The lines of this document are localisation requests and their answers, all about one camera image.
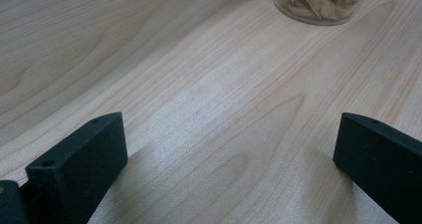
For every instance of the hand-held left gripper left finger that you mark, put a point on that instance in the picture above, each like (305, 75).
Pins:
(79, 171)

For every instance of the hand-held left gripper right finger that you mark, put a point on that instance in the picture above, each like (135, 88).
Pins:
(381, 164)

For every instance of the clear jar of dried slices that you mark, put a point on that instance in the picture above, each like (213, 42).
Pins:
(320, 1)

